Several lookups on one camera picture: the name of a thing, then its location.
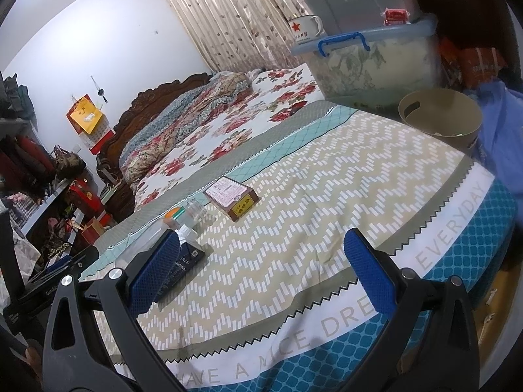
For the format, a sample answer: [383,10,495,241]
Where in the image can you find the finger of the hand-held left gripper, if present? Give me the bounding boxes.
[26,247,99,291]

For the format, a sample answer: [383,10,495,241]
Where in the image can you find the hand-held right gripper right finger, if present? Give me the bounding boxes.
[343,227,481,392]

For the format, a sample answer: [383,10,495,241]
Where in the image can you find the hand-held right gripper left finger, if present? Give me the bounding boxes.
[43,229,189,392]

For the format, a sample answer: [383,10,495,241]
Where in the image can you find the dark blue cigarette box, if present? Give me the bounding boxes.
[155,225,207,303]

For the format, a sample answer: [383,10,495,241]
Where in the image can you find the brown yellow small box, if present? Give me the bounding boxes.
[203,175,260,223]

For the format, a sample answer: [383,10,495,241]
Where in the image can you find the beige wastebasket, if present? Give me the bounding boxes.
[398,89,483,154]

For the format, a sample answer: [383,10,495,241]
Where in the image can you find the person's left hand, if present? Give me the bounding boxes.
[24,345,43,380]

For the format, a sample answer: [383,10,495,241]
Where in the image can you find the brown paper bag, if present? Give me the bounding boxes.
[82,216,108,248]

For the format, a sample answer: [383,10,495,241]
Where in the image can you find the white plastic bag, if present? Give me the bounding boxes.
[12,229,42,279]

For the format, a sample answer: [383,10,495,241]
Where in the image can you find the black desk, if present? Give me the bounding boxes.
[22,180,82,270]

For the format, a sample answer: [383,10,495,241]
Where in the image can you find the zigzag patterned blanket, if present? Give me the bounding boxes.
[77,100,517,392]

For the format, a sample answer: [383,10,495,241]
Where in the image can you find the clear plastic bottle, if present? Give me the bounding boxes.
[163,198,215,234]

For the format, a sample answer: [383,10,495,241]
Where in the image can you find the brown handbag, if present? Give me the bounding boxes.
[51,145,86,180]

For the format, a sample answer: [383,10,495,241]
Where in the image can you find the red black backpack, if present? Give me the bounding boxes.
[0,135,56,197]

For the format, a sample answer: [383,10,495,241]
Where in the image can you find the patchwork quilt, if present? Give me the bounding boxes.
[120,69,262,190]

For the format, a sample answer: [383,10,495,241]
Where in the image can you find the carved wooden headboard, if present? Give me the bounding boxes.
[96,73,211,223]

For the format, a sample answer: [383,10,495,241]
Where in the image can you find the floral bedsheet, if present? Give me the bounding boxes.
[133,65,323,209]

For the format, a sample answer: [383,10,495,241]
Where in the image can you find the hanging keys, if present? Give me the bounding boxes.
[91,75,109,105]

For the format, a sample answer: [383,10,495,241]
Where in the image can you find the dark hanging clothes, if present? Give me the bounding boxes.
[0,71,35,121]

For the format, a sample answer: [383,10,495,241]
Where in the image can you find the blue plastic bag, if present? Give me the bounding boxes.
[476,77,523,197]

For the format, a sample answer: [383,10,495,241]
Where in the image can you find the orange snack packets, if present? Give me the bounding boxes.
[439,37,507,90]

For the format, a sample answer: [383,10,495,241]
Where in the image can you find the white enamel mug red star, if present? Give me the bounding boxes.
[287,14,326,44]

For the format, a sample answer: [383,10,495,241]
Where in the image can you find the red small packet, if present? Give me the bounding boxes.
[383,7,411,25]

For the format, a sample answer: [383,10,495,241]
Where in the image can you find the leaf patterned curtain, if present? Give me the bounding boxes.
[149,0,315,76]

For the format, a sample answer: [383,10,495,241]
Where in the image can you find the yellow red wall calendar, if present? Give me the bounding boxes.
[66,96,113,154]

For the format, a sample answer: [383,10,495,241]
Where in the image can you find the storage box with blue handle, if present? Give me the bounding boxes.
[291,16,444,109]

